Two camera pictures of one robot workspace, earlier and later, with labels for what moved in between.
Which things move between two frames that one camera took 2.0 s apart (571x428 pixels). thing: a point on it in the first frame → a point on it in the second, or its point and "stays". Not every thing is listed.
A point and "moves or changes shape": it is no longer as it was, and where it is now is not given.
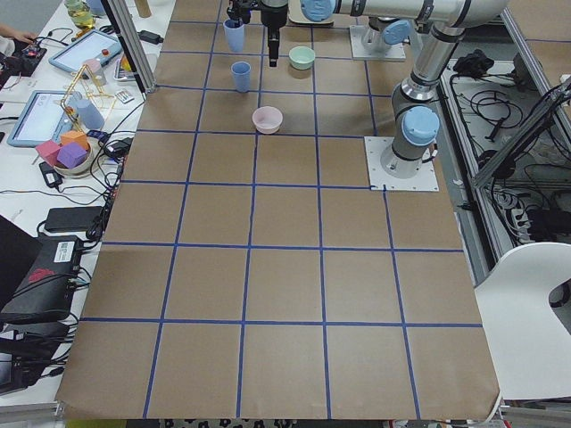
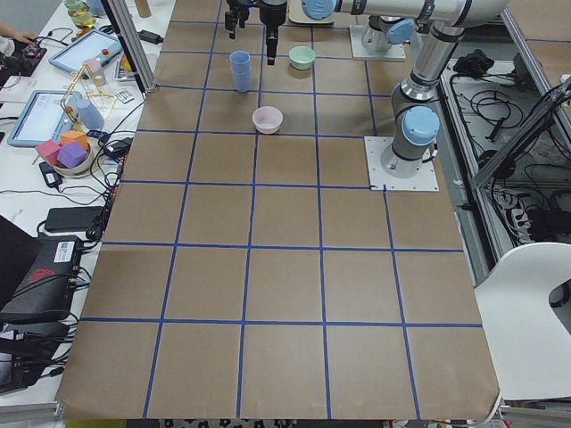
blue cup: x=235 y=30 moves or changes shape
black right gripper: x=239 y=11 stays
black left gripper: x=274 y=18 stays
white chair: x=529 y=341 stays
